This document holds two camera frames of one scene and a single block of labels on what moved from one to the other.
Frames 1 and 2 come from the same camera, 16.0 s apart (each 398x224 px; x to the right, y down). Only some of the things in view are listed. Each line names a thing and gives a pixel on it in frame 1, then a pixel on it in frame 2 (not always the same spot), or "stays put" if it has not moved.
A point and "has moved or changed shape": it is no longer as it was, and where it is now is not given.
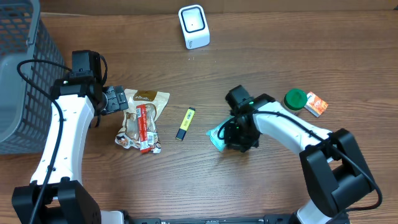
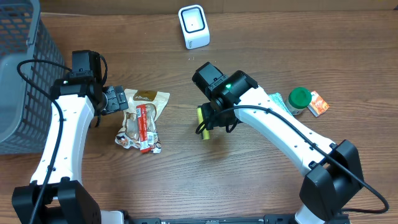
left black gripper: x=116 y=99 stays put
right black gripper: x=236 y=142 to x=213 y=121
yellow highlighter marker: x=186 y=123 to x=206 y=132
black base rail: x=257 y=219 stays put
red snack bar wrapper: x=142 y=120 stays put
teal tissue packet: x=217 y=134 to x=278 y=97
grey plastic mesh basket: x=25 y=110 stays put
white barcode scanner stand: x=194 y=26 stays put
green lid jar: x=295 y=99 has moved or changed shape
